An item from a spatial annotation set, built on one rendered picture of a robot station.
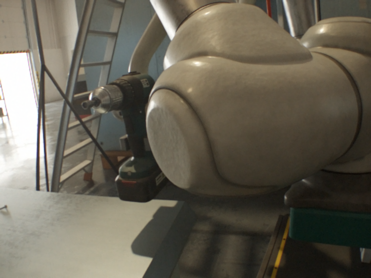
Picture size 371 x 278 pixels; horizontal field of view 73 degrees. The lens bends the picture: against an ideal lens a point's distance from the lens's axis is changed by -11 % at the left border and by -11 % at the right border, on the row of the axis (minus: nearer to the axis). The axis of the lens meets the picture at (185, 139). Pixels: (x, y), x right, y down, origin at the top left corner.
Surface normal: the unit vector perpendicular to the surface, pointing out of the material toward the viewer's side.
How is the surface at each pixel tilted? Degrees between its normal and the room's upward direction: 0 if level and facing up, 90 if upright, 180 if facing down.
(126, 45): 90
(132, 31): 90
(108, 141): 90
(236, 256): 0
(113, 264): 0
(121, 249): 0
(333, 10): 90
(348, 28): 47
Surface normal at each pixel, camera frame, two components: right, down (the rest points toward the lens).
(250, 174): 0.18, 0.64
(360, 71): 0.13, -0.28
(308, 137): 0.45, 0.22
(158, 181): 0.94, -0.01
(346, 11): -0.32, 0.29
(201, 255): -0.11, -0.96
